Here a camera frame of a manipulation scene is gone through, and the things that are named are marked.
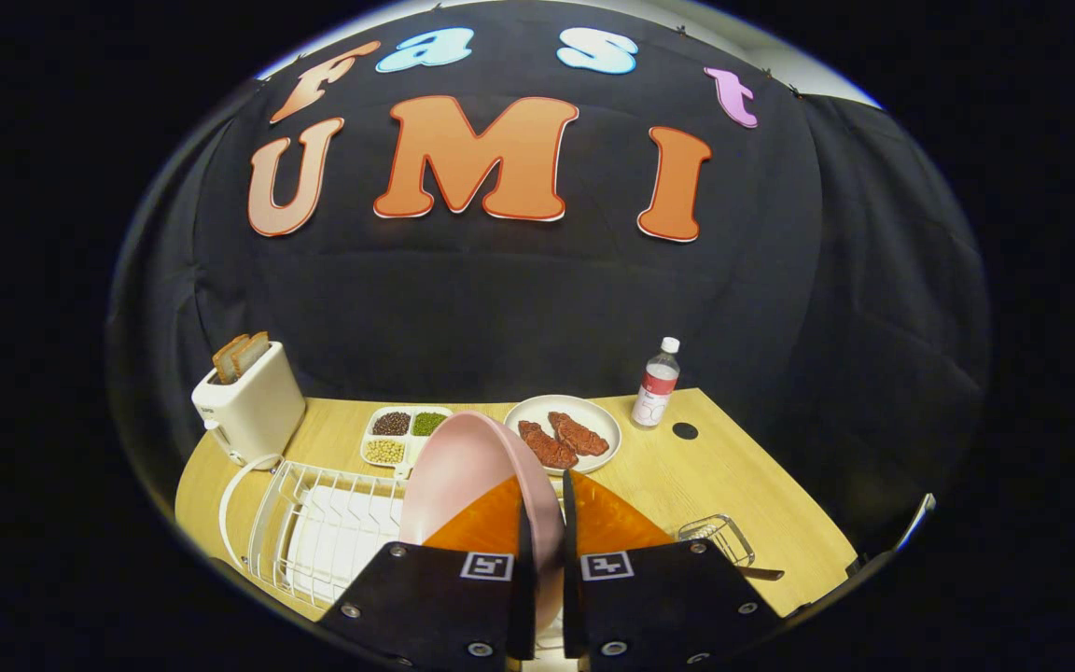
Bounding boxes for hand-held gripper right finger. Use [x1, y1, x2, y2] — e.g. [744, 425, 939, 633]
[561, 469, 786, 672]

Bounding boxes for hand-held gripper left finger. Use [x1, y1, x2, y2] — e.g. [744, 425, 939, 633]
[318, 471, 538, 672]

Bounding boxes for pink plate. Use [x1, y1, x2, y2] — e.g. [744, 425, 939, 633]
[398, 411, 566, 631]

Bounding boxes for metal wire basket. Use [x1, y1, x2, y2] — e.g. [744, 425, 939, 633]
[677, 513, 756, 568]

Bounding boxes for white wire dish rack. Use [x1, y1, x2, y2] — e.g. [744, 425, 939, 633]
[218, 453, 565, 665]

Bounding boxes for white plate with meat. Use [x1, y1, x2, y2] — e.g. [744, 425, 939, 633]
[504, 394, 622, 475]

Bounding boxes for red meat piece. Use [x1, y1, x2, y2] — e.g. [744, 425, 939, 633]
[518, 420, 580, 470]
[548, 412, 610, 457]

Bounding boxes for white divided tray with beans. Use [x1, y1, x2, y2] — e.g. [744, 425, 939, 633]
[359, 405, 454, 479]

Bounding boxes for clear bottle with red label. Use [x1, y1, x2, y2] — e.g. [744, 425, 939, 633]
[631, 337, 681, 428]

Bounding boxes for white toaster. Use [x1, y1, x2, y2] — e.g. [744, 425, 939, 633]
[191, 342, 307, 468]

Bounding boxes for brown toast slice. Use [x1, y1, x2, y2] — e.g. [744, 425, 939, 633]
[230, 331, 271, 377]
[212, 334, 249, 385]

